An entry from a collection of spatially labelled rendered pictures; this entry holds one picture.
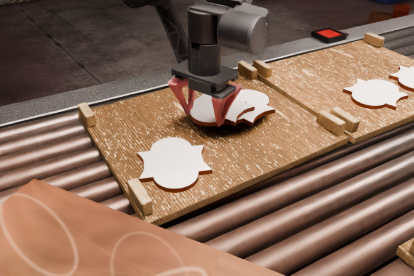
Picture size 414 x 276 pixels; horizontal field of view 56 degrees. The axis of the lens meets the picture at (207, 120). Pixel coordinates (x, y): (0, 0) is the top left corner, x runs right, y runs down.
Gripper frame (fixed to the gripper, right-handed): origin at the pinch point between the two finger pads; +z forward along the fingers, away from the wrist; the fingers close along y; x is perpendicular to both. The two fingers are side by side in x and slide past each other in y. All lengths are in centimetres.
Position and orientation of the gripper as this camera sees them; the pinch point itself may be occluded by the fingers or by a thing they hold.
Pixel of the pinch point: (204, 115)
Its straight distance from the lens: 71.3
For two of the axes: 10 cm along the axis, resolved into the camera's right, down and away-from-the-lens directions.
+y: -8.2, -3.1, 4.8
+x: -5.7, 4.3, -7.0
